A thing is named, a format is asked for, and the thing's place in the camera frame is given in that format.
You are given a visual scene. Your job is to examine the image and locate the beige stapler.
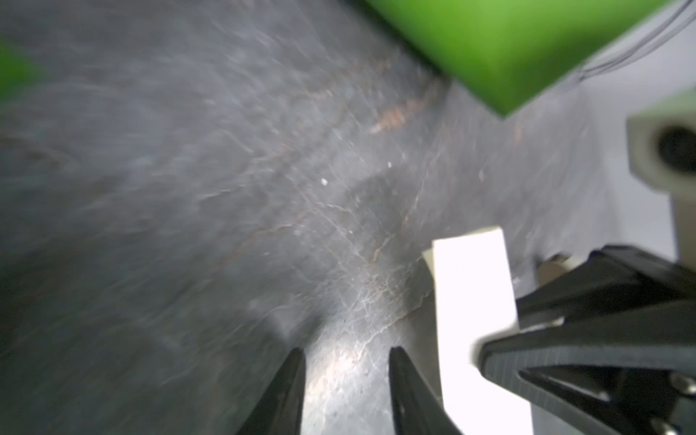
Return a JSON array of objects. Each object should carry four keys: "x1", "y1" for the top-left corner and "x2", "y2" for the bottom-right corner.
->
[{"x1": 626, "y1": 88, "x2": 695, "y2": 270}]

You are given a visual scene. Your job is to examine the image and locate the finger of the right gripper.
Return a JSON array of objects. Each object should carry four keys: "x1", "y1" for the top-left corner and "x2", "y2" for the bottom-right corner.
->
[
  {"x1": 478, "y1": 300, "x2": 695, "y2": 434},
  {"x1": 517, "y1": 245, "x2": 695, "y2": 329}
]

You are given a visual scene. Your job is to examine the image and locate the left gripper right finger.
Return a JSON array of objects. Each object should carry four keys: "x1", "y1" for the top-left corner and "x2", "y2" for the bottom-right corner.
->
[{"x1": 389, "y1": 347, "x2": 461, "y2": 435}]

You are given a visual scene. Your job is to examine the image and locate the green bag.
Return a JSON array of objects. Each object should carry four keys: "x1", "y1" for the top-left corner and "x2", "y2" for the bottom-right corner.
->
[
  {"x1": 0, "y1": 39, "x2": 44, "y2": 103},
  {"x1": 369, "y1": 0, "x2": 665, "y2": 116}
]

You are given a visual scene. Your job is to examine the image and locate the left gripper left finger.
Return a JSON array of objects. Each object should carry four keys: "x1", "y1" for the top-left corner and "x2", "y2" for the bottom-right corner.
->
[{"x1": 237, "y1": 348, "x2": 306, "y2": 435}]

